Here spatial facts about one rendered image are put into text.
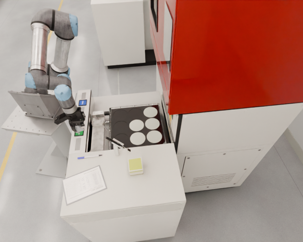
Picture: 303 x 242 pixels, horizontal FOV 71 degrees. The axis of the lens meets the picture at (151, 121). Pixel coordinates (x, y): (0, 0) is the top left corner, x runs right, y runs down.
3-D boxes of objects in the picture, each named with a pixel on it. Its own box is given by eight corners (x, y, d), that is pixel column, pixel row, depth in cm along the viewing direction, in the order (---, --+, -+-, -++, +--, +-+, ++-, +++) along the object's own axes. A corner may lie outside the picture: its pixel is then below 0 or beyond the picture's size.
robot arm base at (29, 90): (18, 91, 146) (19, 77, 145) (35, 92, 160) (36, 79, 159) (36, 93, 142) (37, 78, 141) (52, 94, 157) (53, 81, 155)
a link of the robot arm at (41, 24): (30, -3, 112) (24, 82, 100) (52, 4, 117) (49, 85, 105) (30, 12, 122) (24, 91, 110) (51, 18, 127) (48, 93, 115)
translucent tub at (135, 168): (142, 162, 119) (141, 156, 113) (144, 175, 114) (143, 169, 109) (128, 164, 118) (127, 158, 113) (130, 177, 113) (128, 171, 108)
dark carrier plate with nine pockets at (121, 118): (157, 105, 156) (157, 104, 156) (165, 144, 135) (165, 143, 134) (111, 109, 154) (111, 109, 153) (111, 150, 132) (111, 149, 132)
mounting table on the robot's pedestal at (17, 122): (9, 138, 164) (0, 127, 154) (38, 98, 192) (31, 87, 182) (63, 146, 159) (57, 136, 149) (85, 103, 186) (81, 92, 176)
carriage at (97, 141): (105, 114, 157) (104, 112, 154) (104, 158, 134) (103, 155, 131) (94, 115, 156) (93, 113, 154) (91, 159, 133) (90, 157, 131)
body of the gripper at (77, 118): (85, 127, 124) (79, 114, 114) (70, 128, 123) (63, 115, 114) (86, 117, 128) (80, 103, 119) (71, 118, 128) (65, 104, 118)
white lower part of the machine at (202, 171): (212, 124, 258) (232, 69, 194) (238, 189, 206) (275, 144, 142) (155, 129, 253) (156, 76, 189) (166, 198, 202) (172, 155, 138)
